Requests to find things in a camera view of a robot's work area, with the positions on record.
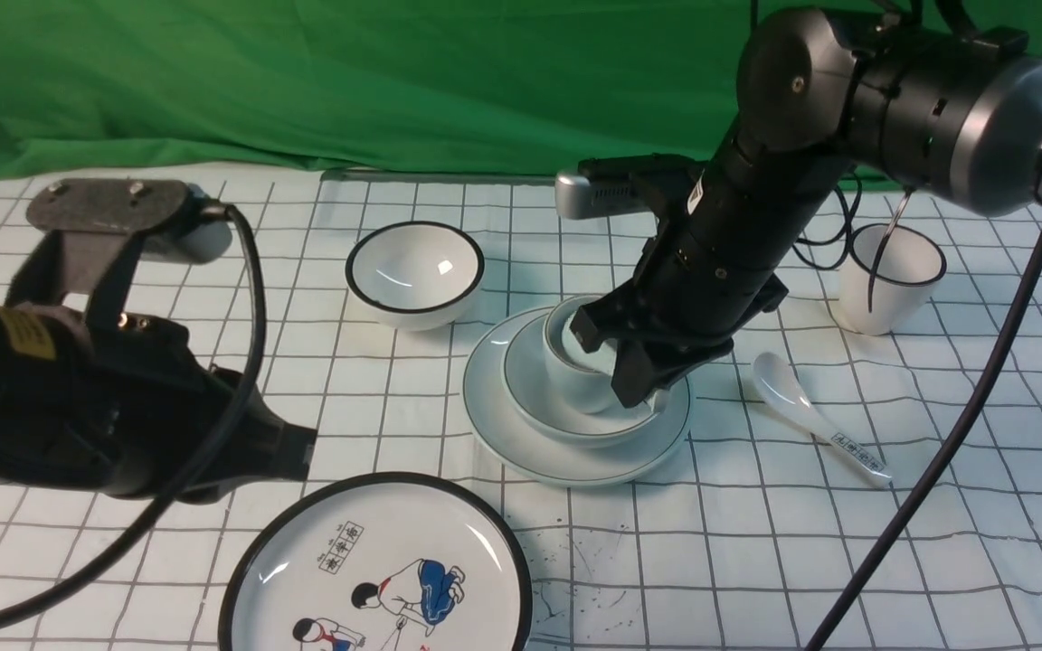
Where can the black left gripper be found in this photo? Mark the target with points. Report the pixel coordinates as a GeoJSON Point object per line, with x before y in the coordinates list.
{"type": "Point", "coordinates": [241, 425]}

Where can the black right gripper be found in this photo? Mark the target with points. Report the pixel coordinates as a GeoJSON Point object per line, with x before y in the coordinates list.
{"type": "Point", "coordinates": [680, 309]}

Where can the pale cup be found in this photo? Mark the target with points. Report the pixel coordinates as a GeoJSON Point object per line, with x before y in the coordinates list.
{"type": "Point", "coordinates": [582, 378]}

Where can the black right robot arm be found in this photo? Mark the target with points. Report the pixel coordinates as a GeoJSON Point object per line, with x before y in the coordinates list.
{"type": "Point", "coordinates": [819, 91]}

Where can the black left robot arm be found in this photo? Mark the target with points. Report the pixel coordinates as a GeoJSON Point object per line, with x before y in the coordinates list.
{"type": "Point", "coordinates": [116, 410]}

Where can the white spoon with label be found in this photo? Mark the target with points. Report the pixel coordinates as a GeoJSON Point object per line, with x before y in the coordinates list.
{"type": "Point", "coordinates": [779, 387]}

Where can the checkered white tablecloth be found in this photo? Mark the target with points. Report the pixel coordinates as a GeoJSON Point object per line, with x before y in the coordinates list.
{"type": "Point", "coordinates": [742, 540]}

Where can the white cup with black rim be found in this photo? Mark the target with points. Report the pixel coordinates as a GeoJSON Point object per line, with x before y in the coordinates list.
{"type": "Point", "coordinates": [876, 295]}

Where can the pale bowl on plate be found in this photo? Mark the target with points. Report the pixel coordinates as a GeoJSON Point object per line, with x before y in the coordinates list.
{"type": "Point", "coordinates": [539, 403]}

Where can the white plate with thin rim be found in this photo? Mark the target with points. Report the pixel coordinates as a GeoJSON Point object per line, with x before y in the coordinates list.
{"type": "Point", "coordinates": [505, 434]}

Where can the illustrated plate with black rim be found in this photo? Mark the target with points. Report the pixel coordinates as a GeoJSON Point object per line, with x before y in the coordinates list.
{"type": "Point", "coordinates": [384, 561]}

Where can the white bowl with black rim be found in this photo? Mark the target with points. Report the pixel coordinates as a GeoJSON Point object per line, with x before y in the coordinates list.
{"type": "Point", "coordinates": [415, 276]}

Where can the green backdrop cloth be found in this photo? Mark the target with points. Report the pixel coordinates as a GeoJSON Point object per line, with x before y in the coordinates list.
{"type": "Point", "coordinates": [449, 87]}

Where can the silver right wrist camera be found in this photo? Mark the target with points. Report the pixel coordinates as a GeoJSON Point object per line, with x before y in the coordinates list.
{"type": "Point", "coordinates": [602, 188]}

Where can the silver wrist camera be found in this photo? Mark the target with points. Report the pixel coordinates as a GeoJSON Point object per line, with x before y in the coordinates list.
{"type": "Point", "coordinates": [602, 188]}
{"type": "Point", "coordinates": [95, 232]}

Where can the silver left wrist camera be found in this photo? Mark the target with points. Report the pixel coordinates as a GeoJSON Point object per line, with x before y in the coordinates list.
{"type": "Point", "coordinates": [95, 232]}

